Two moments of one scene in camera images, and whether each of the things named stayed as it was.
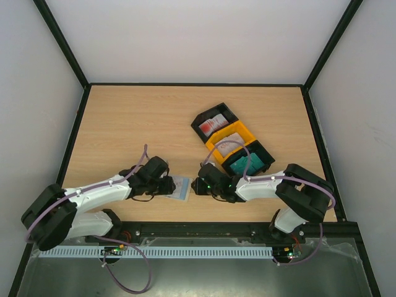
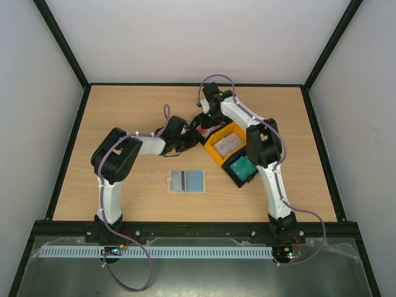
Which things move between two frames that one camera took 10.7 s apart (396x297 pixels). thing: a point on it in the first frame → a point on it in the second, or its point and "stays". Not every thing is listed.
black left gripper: (167, 189) → (192, 142)
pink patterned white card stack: (224, 148) stays
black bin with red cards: (205, 124) stays
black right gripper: (200, 186) → (203, 122)
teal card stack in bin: (241, 166) stays
